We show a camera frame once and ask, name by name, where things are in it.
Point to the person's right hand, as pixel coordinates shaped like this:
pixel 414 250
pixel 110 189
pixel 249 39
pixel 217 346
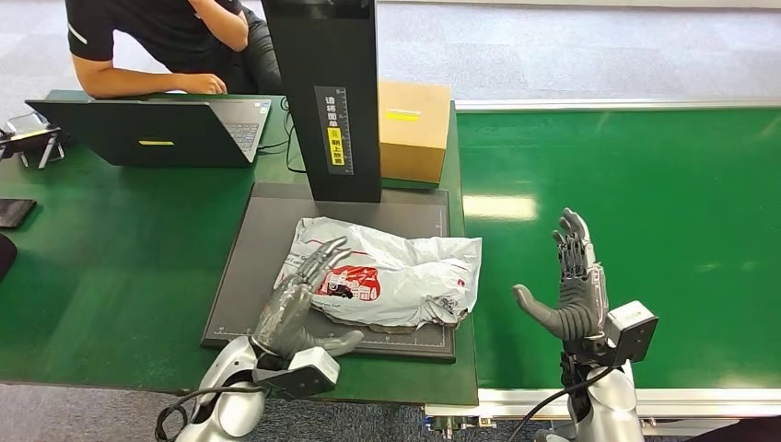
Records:
pixel 204 84

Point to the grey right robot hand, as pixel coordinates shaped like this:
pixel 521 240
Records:
pixel 576 305

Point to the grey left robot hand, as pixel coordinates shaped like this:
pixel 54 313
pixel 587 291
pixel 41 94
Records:
pixel 287 317

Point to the white plastic package red print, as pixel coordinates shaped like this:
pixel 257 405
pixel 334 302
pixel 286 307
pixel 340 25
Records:
pixel 396 274

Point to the person's right forearm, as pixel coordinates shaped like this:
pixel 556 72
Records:
pixel 122 82

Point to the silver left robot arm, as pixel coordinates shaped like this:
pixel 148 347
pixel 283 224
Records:
pixel 232 390

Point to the person's left forearm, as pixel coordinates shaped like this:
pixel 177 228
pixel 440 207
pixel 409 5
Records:
pixel 226 27

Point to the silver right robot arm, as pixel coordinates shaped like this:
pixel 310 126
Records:
pixel 604 409

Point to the black weighing platform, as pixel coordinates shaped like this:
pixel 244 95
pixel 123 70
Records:
pixel 256 244

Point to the black device on stand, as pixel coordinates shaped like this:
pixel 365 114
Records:
pixel 30 140

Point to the black laptop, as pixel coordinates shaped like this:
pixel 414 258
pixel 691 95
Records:
pixel 152 128

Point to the person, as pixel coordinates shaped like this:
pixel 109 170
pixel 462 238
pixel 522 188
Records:
pixel 146 30

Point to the black scanner column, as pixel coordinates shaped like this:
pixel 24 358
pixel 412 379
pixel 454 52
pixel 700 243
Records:
pixel 329 61

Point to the green conveyor belt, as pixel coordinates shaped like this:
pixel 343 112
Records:
pixel 671 213

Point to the black yellow column label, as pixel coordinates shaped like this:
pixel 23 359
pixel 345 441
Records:
pixel 334 131

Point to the brown cardboard box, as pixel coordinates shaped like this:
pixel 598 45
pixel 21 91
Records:
pixel 412 140

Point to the flat black tablet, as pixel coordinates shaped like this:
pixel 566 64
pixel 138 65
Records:
pixel 13 212

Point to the rounded black object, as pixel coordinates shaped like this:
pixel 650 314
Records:
pixel 5 256

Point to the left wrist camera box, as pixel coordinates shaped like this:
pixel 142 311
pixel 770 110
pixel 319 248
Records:
pixel 299 375

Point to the aluminium conveyor frame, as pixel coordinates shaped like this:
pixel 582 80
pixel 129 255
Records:
pixel 525 402

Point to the metal bracket with bolts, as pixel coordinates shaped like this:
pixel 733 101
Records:
pixel 454 425

